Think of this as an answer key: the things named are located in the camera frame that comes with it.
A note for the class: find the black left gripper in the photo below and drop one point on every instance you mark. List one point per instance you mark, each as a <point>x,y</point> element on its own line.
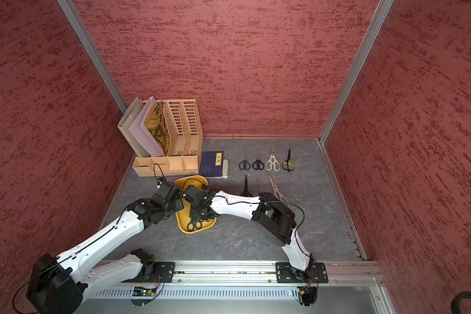
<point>177,209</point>

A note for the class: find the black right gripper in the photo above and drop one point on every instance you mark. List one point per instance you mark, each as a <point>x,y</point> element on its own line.
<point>196,216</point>

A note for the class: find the yellow storage tray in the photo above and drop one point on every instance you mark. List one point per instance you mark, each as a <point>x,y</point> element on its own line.
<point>183,217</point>

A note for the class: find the all black scissors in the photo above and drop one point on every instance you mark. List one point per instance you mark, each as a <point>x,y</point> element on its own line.
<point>246,192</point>

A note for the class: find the dark blue handled scissors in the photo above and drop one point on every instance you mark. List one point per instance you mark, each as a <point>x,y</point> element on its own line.
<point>245,165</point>

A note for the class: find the black red handled scissors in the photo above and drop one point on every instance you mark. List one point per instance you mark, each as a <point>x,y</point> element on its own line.
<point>258,164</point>

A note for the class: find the pink handled scissors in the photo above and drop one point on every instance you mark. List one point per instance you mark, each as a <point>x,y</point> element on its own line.
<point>276,192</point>

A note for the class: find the cream handled kitchen scissors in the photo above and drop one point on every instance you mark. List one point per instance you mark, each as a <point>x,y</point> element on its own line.
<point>272,163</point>

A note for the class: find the yellow black handled scissors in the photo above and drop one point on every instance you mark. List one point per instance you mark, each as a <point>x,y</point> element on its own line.
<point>287,164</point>

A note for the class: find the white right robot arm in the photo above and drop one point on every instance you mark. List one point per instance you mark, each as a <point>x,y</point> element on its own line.
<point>271,216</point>

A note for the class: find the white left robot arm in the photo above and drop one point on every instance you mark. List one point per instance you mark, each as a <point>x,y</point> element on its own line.
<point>60,284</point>

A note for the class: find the dark blue book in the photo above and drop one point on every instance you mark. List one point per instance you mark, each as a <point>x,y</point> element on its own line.
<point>212,164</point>

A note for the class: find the pale green stapler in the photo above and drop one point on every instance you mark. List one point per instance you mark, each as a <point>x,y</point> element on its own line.
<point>225,167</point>

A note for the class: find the lilac folder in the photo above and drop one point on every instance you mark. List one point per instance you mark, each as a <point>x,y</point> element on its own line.
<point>143,134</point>

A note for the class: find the beige desk organizer file rack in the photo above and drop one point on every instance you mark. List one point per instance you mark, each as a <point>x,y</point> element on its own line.
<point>186,140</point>

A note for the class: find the yellow patterned book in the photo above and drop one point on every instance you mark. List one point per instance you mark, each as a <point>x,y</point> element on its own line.
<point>156,126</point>

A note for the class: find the grey-green folder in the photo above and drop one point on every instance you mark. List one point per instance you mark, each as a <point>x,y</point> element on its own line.
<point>125,126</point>

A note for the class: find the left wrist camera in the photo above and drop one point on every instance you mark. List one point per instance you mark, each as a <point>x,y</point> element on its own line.
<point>168,195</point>

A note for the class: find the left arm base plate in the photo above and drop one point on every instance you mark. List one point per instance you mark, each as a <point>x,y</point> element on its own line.
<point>153,272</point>

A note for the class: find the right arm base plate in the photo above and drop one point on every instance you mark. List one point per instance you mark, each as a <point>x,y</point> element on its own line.
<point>315,272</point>

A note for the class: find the aluminium mounting rail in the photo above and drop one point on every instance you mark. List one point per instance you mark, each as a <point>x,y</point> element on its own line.
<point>199,286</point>

